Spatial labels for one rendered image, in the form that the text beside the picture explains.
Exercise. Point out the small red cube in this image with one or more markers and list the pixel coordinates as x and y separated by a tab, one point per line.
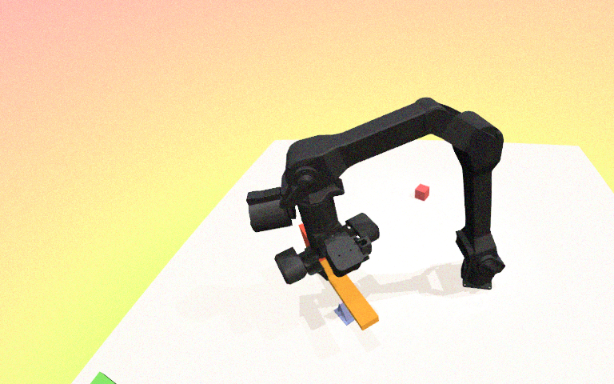
421	192

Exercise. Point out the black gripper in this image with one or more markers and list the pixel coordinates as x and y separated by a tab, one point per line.
295	267

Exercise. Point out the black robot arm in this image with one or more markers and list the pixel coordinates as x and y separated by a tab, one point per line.
314	165

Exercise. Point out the orange bar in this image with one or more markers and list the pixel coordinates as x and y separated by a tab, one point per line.
354	301

